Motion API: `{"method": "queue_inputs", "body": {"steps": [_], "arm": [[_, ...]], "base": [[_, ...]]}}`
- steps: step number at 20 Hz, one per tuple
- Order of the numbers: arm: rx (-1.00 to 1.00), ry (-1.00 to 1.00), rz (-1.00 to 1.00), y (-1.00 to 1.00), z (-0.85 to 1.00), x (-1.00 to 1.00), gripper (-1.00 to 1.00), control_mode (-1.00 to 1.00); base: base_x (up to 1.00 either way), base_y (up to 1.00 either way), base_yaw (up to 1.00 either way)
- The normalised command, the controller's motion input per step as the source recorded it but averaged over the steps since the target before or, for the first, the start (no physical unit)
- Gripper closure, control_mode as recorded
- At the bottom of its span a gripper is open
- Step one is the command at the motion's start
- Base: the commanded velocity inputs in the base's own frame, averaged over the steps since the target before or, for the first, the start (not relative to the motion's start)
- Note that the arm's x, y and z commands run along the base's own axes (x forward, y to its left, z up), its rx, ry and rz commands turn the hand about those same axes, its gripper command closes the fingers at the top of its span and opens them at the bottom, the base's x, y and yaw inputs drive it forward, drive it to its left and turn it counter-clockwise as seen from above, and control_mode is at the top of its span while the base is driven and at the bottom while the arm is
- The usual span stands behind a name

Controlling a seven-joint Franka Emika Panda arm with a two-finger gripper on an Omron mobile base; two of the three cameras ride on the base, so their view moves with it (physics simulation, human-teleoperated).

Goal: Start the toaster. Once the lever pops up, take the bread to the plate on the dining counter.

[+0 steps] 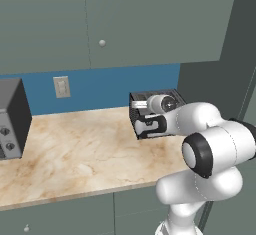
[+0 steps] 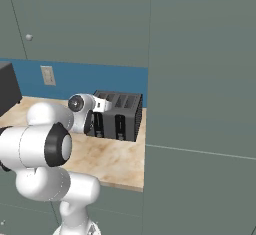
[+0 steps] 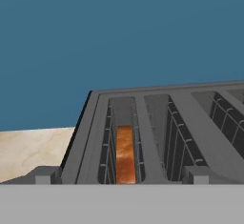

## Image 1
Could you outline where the grey-green cupboard door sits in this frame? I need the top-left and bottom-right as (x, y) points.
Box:
(0, 0), (92, 76)
(0, 193), (116, 235)
(82, 0), (241, 70)

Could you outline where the black toaster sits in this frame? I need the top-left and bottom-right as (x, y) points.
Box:
(128, 88), (187, 141)

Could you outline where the grey-green upper cupboard door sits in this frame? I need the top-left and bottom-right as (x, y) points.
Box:
(82, 0), (241, 70)
(0, 0), (92, 76)

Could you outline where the dark grey toaster oven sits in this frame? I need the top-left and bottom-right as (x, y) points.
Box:
(0, 77), (33, 162)

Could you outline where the grey-green lower cupboard door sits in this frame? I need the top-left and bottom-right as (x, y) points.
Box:
(0, 193), (116, 235)

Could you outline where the tall grey-green cupboard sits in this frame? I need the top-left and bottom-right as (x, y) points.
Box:
(176, 0), (256, 235)

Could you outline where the grey wall switch plate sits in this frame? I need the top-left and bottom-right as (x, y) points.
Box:
(52, 75), (72, 99)

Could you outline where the grey-green drawer front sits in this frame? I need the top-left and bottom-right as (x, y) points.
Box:
(113, 185), (168, 217)
(114, 210), (172, 235)

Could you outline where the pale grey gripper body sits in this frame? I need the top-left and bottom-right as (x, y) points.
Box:
(131, 100), (149, 110)

